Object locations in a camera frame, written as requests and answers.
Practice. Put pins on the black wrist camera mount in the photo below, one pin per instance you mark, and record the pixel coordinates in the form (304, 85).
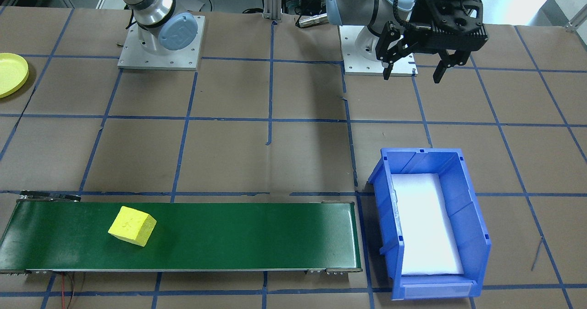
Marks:
(449, 36)

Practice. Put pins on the silver cylindrical connector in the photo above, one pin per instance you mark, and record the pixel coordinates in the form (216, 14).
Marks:
(312, 20)

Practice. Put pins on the yellow plastic plate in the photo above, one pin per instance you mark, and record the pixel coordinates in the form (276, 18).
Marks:
(11, 75)

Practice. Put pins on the blue plastic storage bin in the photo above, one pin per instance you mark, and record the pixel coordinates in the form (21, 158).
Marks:
(477, 254)

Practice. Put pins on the yellow foam block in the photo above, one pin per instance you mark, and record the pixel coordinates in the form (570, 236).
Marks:
(130, 226)

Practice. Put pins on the green conveyor belt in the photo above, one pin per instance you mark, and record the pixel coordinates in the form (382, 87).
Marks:
(220, 235)

